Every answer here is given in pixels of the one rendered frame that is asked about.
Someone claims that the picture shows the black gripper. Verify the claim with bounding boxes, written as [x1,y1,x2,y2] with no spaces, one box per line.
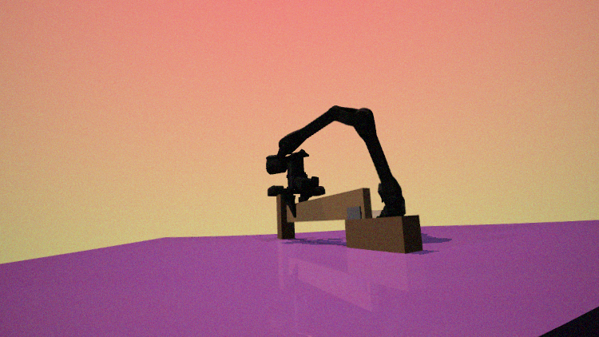
[268,168,326,218]

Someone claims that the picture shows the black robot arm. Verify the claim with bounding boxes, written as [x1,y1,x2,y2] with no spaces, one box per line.
[266,105,406,218]

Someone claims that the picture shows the long brown wooden rail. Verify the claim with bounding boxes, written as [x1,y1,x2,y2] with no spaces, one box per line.
[287,188,372,222]

